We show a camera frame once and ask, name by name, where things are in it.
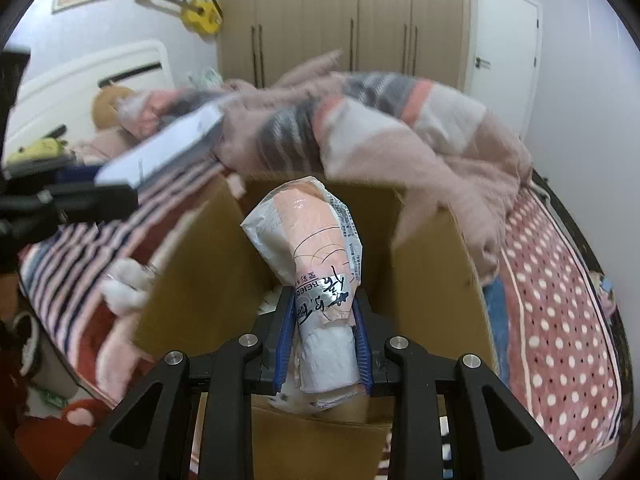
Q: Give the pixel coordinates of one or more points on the striped pink blanket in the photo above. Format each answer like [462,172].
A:
[75,260]

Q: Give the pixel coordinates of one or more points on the brown cardboard box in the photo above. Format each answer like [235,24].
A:
[430,280]

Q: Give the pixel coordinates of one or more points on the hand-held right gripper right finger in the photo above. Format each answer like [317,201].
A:
[363,357]

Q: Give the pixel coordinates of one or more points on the pink striped fuzzy cloth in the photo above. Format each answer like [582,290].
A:
[380,125]

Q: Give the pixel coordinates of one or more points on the pink and white plastic packet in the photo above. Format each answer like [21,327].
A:
[310,240]

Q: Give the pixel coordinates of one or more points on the brown plush toy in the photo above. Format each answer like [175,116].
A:
[107,105]

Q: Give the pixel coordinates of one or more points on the red polka dot blanket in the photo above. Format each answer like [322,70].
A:
[550,310]

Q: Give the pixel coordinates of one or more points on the wooden wardrobe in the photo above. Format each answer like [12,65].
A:
[310,10]

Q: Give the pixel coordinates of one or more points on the red plush toy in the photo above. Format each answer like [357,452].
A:
[82,412]

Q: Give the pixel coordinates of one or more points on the clear plastic bag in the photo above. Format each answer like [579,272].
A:
[206,79]

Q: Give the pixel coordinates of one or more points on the white door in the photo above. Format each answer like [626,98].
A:
[505,35]

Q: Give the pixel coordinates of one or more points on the white plush toy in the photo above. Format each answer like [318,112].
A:
[127,285]

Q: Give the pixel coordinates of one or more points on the yellow plush toy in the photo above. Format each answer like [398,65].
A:
[42,147]

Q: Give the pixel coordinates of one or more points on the yellow toy guitar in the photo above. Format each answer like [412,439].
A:
[197,12]

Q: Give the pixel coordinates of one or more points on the white bed headboard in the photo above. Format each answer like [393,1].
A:
[60,85]

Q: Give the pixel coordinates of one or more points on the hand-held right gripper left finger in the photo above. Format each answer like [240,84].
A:
[282,345]

